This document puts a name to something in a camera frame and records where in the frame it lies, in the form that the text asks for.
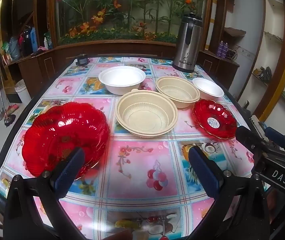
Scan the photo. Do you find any large white foam bowl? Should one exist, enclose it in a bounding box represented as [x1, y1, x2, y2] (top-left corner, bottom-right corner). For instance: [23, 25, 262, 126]
[98, 66, 146, 95]

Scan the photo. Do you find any black thermos flask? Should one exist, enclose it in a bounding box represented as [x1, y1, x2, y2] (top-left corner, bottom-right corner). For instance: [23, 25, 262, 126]
[22, 26, 33, 55]

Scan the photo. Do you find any beige plastic bowl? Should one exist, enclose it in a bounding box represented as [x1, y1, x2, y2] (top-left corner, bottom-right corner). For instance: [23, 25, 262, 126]
[155, 76, 201, 109]
[115, 89, 178, 137]

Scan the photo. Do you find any small red plastic bowl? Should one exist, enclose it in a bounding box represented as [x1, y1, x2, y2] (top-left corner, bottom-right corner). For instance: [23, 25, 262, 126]
[192, 99, 238, 139]

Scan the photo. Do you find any blue bottle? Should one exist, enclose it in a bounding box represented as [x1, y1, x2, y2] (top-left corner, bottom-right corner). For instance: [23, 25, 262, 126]
[30, 27, 38, 53]

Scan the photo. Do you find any grey blue bag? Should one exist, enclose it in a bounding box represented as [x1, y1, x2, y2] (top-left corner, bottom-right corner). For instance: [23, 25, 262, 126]
[9, 37, 20, 59]

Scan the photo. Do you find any large red plastic bowl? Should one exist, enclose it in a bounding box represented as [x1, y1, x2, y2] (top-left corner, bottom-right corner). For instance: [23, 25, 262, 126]
[22, 101, 111, 180]

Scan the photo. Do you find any white plastic bucket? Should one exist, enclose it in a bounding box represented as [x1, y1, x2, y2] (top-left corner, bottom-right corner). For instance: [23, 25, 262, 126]
[14, 79, 31, 102]

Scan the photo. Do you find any printed fruit pattern tablecloth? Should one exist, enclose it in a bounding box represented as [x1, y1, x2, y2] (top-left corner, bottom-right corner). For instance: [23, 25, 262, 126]
[0, 56, 283, 240]

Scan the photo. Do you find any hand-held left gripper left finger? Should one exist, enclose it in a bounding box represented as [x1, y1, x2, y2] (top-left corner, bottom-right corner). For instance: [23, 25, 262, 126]
[4, 146, 86, 240]

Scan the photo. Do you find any brown wooden wall shelf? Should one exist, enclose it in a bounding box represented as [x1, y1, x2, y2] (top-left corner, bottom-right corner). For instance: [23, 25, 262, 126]
[224, 27, 246, 38]

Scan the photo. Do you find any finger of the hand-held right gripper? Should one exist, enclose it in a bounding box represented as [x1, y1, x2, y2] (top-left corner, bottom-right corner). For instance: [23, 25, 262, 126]
[236, 126, 270, 153]
[265, 127, 285, 153]

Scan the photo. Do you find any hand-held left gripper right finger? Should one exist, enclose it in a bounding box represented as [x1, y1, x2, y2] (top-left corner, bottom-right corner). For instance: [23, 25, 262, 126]
[189, 146, 274, 240]

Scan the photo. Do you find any dark tool on shelf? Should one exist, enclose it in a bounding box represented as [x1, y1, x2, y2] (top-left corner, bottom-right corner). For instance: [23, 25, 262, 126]
[254, 66, 272, 83]

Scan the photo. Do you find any stainless steel thermos jug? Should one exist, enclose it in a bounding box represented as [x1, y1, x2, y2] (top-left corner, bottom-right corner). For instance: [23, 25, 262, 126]
[172, 13, 203, 72]

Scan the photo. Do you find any small white foam bowl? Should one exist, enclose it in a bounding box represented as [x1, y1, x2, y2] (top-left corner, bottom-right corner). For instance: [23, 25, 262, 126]
[192, 77, 224, 102]

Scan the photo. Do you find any glass tank with artificial flowers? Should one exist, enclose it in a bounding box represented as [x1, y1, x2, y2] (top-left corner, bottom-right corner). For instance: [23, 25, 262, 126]
[50, 0, 211, 45]

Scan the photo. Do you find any small black round device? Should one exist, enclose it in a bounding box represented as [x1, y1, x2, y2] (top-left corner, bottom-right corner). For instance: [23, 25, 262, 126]
[75, 54, 89, 67]

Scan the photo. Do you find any brown wooden cabinet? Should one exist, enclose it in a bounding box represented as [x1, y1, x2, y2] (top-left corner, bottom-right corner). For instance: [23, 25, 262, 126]
[5, 40, 240, 93]

